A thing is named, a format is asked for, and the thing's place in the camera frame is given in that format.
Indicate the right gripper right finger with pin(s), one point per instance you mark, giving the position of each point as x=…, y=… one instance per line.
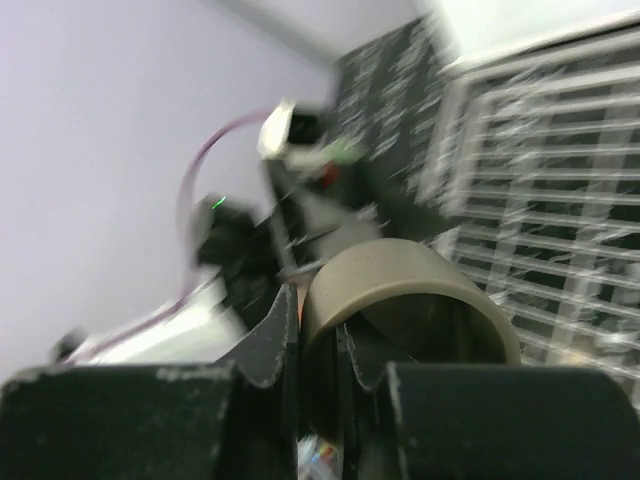
x=402, y=419

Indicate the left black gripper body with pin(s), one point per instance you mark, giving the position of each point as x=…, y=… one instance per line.
x=310, y=225

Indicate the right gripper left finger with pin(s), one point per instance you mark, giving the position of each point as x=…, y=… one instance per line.
x=235, y=418

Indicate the beige ceramic mug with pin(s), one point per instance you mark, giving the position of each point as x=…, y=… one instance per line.
x=410, y=294

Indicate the white wire dish rack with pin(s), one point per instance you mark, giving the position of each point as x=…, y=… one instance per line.
x=537, y=158

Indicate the green plastic cup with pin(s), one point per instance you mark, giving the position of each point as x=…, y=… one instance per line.
x=343, y=151

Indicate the pink plastic cup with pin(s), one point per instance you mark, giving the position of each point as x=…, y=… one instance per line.
x=329, y=175

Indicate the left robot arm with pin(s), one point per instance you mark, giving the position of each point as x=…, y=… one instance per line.
x=238, y=263

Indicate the black marble mat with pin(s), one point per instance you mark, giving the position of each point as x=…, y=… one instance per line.
x=387, y=103

